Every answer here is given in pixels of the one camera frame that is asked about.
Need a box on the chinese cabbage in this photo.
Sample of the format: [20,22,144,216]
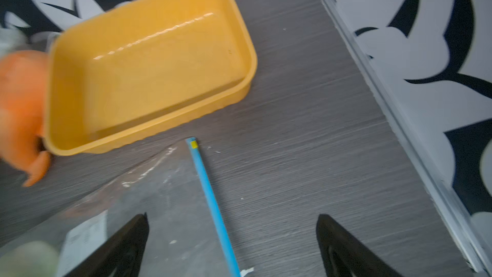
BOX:
[1,241,60,276]

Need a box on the clear zipper bag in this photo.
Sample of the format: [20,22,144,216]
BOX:
[1,137,243,276]

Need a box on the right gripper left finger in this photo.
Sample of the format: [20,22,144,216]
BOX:
[66,213,149,277]

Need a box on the orange plush toy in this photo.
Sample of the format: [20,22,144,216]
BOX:
[1,50,51,187]

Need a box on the yellow plastic tray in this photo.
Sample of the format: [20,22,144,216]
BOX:
[44,0,258,156]

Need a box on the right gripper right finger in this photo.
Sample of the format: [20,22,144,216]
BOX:
[316,214,401,276]

